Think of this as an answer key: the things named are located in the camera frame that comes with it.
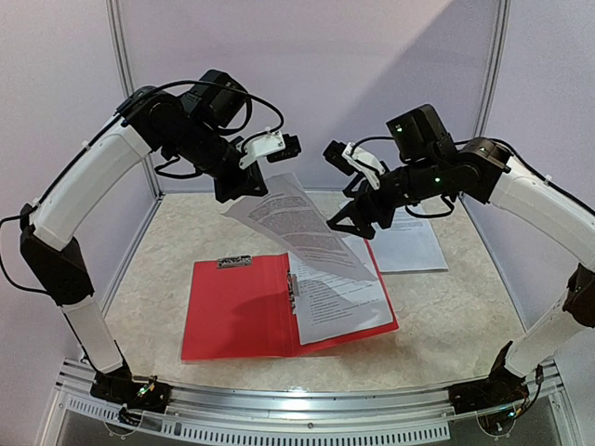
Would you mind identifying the aluminium frame post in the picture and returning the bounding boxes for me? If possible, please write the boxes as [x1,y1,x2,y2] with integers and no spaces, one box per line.
[471,0,511,137]
[105,0,162,196]

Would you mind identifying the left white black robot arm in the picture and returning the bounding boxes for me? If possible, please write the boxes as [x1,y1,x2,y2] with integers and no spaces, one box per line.
[1,70,285,403]

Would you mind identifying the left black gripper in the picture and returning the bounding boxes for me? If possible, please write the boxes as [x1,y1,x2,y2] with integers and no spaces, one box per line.
[169,118,271,203]

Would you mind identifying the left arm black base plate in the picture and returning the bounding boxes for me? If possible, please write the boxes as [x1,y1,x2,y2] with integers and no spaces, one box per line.
[90,366,172,413]

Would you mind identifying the left aluminium frame post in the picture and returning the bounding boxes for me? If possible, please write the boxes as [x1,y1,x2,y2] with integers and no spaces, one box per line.
[105,0,162,196]

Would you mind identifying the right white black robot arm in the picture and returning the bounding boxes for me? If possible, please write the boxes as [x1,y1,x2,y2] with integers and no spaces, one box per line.
[324,104,594,405]

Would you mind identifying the aluminium front rail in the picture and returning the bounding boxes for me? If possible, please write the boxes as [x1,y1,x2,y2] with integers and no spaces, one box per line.
[42,361,580,445]

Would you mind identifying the right aluminium frame post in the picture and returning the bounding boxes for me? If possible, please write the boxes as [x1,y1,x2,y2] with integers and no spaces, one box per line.
[471,0,511,137]

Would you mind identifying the stack of printed papers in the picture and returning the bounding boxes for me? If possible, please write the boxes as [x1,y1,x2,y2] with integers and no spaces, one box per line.
[369,208,449,273]

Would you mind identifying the metal clip top of folder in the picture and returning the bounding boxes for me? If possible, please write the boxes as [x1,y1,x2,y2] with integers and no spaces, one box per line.
[217,255,253,269]

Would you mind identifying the red file folder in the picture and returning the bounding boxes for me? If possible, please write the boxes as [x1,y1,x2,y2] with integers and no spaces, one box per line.
[181,236,399,362]

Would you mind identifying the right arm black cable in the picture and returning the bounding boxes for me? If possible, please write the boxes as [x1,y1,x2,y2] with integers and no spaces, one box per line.
[346,134,577,410]

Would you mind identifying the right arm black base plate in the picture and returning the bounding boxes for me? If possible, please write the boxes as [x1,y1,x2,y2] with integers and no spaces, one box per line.
[447,378,529,414]

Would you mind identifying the printed paper sheet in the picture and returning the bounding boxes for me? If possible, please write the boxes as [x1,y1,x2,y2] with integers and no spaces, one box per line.
[289,249,398,346]
[223,173,375,281]

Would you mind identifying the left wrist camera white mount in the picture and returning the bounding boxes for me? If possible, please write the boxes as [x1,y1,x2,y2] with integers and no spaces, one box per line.
[236,130,301,170]

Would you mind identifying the metal clip folder spine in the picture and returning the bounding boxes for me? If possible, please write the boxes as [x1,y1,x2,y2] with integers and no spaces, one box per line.
[286,270,299,315]

